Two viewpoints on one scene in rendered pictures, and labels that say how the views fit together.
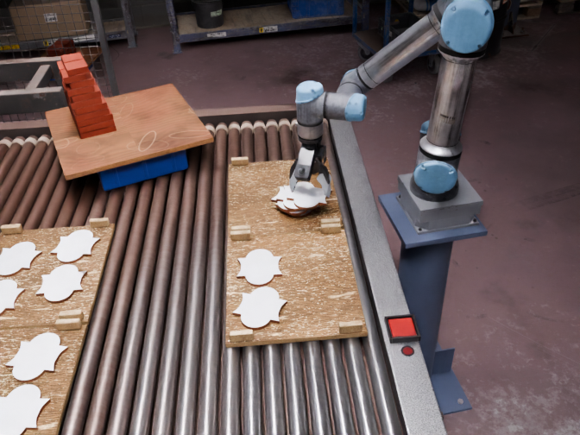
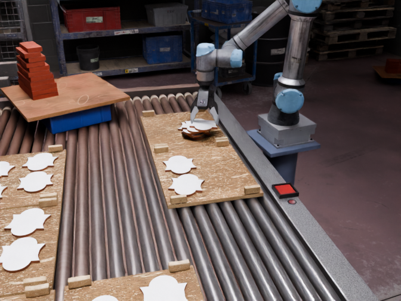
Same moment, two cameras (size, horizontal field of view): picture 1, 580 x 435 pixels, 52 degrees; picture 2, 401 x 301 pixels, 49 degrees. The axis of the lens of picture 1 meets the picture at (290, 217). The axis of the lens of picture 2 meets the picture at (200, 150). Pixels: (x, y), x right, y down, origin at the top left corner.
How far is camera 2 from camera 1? 0.49 m
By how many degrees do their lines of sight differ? 14
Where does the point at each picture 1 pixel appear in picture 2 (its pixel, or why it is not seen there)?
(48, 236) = (17, 158)
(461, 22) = not seen: outside the picture
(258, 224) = (170, 144)
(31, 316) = (16, 201)
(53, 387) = (45, 237)
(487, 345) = not seen: hidden behind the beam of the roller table
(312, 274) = (216, 166)
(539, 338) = (349, 240)
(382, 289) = (265, 173)
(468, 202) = (307, 125)
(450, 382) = not seen: hidden behind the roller
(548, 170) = (332, 144)
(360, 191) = (234, 126)
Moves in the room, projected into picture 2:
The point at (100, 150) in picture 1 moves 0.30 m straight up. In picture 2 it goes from (49, 105) to (39, 41)
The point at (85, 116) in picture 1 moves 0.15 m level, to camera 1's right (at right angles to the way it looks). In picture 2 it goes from (37, 83) to (69, 81)
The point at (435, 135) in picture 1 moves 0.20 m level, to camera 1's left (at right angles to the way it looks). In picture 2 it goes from (289, 71) to (242, 74)
